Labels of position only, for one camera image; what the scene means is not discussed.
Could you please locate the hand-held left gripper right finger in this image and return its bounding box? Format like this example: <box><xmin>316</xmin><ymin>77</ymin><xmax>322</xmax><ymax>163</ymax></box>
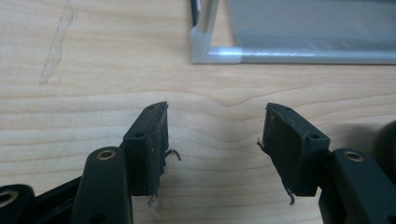
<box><xmin>262</xmin><ymin>102</ymin><xmax>331</xmax><ymax>197</ymax></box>

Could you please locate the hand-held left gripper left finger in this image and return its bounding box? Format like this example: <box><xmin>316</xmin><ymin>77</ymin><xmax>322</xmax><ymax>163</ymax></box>
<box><xmin>122</xmin><ymin>101</ymin><xmax>171</xmax><ymax>197</ymax></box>

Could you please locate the grey metal shoe rack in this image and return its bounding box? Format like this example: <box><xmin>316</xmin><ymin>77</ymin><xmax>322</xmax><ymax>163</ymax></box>
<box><xmin>190</xmin><ymin>0</ymin><xmax>396</xmax><ymax>65</ymax></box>

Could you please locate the clear tape strip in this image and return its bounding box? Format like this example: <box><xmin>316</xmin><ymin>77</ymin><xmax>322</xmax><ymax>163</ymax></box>
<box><xmin>38</xmin><ymin>0</ymin><xmax>78</xmax><ymax>87</ymax></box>

